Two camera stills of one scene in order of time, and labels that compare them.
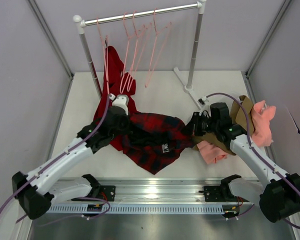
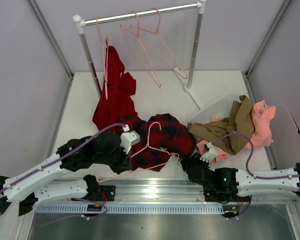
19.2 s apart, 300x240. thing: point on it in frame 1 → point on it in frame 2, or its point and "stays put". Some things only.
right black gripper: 193,124 → 190,163
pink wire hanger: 121,87 → 132,155
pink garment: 262,118 stays put
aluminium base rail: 186,190 stays put
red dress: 117,85 stays put
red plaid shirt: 154,140 stays put
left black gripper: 125,122 → 123,163
